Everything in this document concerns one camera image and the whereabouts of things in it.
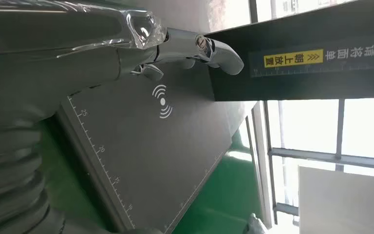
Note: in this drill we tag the white panel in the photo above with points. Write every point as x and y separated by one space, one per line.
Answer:
345 203

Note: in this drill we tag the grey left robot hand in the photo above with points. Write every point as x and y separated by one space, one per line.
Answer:
61 55

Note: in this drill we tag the black weighing device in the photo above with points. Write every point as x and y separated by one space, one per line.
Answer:
154 155

